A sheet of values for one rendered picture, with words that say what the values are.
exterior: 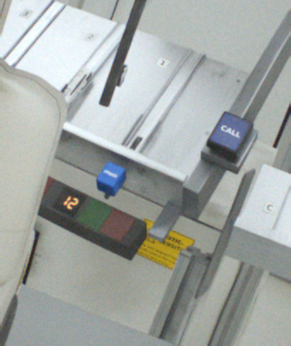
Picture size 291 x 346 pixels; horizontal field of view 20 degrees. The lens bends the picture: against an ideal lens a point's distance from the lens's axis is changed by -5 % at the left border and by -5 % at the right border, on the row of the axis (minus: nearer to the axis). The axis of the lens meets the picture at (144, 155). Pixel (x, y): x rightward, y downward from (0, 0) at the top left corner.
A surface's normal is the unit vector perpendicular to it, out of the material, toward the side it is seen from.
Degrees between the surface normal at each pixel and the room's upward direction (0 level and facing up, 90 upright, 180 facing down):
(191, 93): 44
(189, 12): 90
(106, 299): 90
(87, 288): 90
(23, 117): 79
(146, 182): 134
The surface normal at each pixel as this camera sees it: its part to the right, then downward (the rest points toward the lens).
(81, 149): -0.48, 0.73
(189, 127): -0.03, -0.58
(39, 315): 0.32, -0.92
